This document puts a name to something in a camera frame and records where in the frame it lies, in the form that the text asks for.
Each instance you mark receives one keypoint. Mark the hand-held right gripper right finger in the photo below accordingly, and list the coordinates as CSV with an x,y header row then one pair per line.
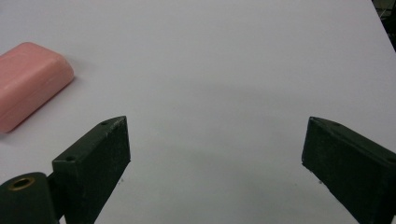
x,y
351,165

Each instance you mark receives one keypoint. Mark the pink soap bar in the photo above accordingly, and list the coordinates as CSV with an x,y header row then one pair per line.
x,y
28,82

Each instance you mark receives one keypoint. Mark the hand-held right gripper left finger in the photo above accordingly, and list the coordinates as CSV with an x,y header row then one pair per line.
x,y
93,168

